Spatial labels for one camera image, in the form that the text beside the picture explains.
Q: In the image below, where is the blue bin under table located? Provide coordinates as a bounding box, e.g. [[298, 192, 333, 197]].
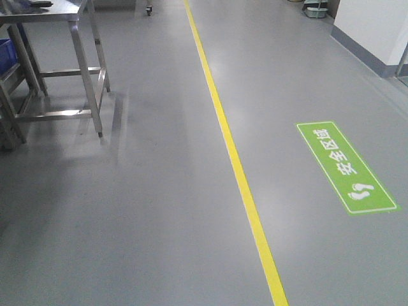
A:
[[0, 39, 18, 75]]

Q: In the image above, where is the green floor safety sign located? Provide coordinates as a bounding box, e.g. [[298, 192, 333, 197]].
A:
[[296, 121, 400, 215]]

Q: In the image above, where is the stainless steel work table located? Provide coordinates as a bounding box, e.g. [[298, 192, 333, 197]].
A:
[[1, 1, 110, 142]]

